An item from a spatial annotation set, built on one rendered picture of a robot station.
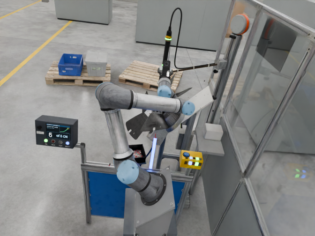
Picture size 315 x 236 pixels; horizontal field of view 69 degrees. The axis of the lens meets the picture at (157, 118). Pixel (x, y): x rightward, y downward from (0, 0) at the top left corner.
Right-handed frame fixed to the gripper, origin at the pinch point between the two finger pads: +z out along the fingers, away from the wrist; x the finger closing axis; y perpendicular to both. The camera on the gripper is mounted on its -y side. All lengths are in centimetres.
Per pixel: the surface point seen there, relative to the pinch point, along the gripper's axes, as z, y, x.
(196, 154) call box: -19, 59, 32
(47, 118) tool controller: -20, 42, -77
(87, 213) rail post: -22, 150, -53
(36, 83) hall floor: 237, 167, -227
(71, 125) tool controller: -24, 41, -58
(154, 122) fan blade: -1.5, 47.1, -1.9
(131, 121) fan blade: 21, 66, -22
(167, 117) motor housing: 16, 52, 9
